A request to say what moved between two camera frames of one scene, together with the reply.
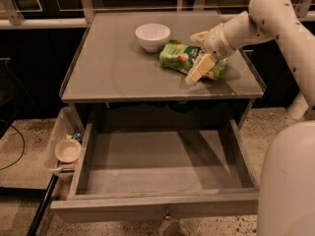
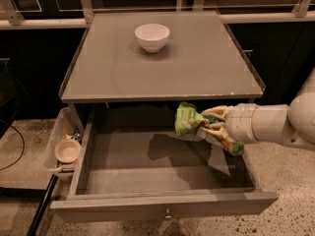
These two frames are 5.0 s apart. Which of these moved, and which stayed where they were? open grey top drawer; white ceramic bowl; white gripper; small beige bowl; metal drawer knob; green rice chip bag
Moved: green rice chip bag; white gripper
Stayed: metal drawer knob; white ceramic bowl; open grey top drawer; small beige bowl
